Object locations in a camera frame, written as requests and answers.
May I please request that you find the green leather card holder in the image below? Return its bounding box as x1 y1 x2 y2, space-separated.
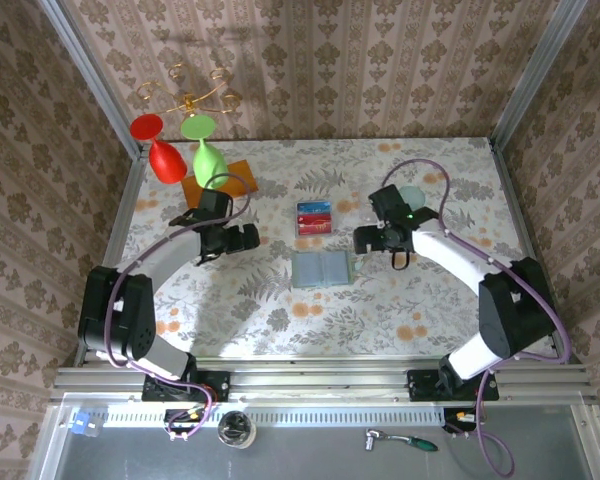
290 250 364 289

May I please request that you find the clear plastic cup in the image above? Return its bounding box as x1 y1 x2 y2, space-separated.
358 187 376 224

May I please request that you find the clear acrylic tray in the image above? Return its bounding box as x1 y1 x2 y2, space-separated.
292 198 338 240

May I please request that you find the frosted teal cup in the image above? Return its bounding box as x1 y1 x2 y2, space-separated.
398 185 426 209

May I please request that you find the orange wooden block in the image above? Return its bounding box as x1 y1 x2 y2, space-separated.
181 159 259 211

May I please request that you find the green plastic wine glass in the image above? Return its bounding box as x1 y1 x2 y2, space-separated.
180 114 230 190

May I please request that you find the floral patterned table cover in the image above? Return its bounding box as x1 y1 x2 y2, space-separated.
97 137 556 359

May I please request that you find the red plastic wine glass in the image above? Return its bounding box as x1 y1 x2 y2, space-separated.
129 113 188 185

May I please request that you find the grey metal shelf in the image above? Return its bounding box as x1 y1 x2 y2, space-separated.
29 394 600 480

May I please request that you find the blue and clear plastic clip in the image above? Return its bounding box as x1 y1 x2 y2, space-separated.
72 412 104 437

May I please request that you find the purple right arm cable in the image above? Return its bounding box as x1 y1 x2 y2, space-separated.
379 158 574 479

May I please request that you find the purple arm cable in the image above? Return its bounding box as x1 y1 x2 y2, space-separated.
379 158 574 479
103 173 255 442

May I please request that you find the aluminium frame side rail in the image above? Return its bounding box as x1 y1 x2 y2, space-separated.
73 149 149 369
488 139 572 366

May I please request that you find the aluminium frame cross rail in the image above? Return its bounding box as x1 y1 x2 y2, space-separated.
49 364 600 404

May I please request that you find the gold wire glass rack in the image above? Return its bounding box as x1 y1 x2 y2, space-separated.
136 63 241 119

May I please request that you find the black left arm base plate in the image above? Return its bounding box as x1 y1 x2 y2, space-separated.
142 369 231 404

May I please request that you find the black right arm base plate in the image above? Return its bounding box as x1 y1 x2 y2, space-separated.
407 367 500 403

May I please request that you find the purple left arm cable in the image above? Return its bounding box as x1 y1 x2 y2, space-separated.
103 173 255 442

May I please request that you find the grey slotted cable duct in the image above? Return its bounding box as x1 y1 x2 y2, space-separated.
102 404 449 429

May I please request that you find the black bracket with yellow connector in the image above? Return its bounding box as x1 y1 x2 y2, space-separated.
163 407 206 441
442 407 481 435

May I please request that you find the green-handled ratchet wrench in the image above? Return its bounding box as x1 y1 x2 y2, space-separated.
363 427 439 453

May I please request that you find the aluminium frame post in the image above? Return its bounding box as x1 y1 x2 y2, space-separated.
33 0 149 161
489 0 594 151

